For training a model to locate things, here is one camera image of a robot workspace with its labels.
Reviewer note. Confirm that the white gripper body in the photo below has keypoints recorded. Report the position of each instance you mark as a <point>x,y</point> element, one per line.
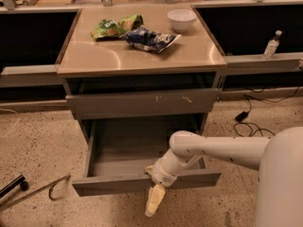
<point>163,174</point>

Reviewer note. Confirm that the grey drawer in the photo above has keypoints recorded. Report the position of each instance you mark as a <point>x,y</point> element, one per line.
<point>120,149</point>
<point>189,101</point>

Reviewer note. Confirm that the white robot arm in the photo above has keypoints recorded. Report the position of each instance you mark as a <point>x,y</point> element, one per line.
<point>278,160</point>

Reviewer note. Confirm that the grey top drawer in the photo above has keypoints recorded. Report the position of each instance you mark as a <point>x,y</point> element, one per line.
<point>189,101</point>

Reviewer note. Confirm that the grey steel-top drawer cabinet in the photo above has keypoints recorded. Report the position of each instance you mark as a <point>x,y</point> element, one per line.
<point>91,67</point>

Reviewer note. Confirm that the blue chip bag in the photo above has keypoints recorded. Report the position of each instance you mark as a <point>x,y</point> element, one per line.
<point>149,41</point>

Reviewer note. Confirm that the black caster leg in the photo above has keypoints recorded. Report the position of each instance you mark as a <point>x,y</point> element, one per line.
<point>19,181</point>

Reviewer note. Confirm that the green chip bag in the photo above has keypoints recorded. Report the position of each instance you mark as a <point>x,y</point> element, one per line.
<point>116,28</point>

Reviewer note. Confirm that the white bowl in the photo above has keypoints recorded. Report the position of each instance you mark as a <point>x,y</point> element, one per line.
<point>181,20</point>

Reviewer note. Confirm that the metal hooked rod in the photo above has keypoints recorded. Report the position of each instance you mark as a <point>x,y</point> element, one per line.
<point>49,187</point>

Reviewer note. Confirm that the clear plastic water bottle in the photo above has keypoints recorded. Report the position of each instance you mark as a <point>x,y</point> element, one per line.
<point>272,45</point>

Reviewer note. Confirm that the black power adapter with cable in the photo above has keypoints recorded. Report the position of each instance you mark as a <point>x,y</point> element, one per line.
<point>253,127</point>

